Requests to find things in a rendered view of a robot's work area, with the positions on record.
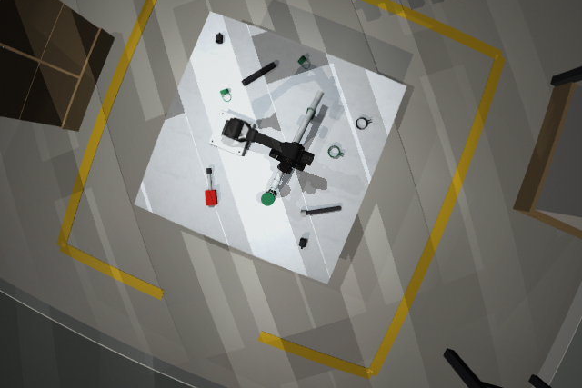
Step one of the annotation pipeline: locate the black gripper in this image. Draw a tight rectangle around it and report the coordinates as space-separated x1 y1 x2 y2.
269 149 306 172

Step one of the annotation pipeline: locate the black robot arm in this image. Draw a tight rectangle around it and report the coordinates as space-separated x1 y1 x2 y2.
222 118 315 174

